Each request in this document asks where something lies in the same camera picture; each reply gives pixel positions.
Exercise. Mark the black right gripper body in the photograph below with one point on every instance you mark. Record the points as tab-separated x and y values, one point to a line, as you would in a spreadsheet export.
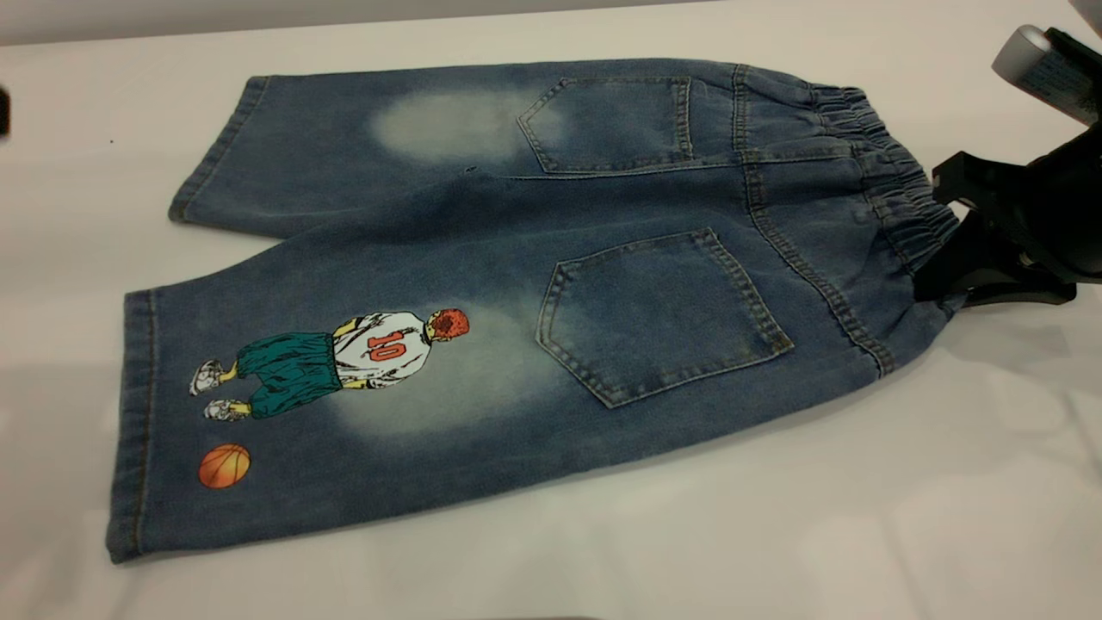
1067	207

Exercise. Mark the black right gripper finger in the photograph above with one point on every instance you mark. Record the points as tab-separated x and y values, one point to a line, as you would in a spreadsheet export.
986	181
977	267

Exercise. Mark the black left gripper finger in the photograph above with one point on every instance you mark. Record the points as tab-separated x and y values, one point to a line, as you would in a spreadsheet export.
3	112

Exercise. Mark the blue denim printed jeans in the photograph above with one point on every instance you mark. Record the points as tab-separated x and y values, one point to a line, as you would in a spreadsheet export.
482	241

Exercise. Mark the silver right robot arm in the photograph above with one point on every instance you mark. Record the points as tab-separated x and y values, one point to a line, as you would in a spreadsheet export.
1046	69

